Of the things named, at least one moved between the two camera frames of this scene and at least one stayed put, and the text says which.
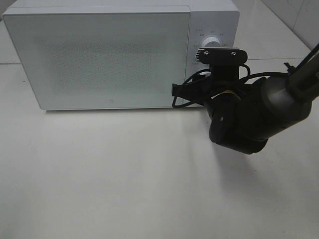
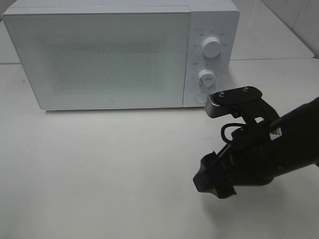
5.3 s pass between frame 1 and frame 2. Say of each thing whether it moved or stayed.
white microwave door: stayed
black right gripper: moved
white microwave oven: stayed
